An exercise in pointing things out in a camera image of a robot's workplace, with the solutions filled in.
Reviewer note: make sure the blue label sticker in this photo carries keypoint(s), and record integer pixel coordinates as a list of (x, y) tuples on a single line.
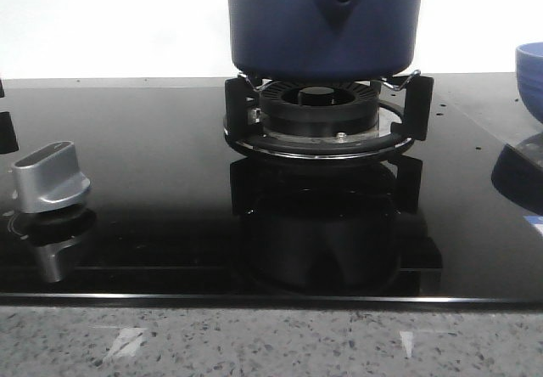
[(536, 222)]

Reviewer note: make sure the black glass cooktop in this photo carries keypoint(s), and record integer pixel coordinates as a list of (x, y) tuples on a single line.
[(176, 218)]

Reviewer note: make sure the blue ceramic bowl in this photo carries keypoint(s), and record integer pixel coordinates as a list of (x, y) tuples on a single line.
[(528, 61)]

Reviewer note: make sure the blue cooking pot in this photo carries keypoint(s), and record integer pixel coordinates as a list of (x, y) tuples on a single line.
[(323, 40)]

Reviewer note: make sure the black pot support grate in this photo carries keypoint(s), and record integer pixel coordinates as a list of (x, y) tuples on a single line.
[(404, 104)]

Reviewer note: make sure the silver stove knob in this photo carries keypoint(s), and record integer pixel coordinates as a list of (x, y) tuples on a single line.
[(50, 179)]

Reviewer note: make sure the black gas burner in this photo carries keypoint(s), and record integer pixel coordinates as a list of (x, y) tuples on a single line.
[(319, 111)]

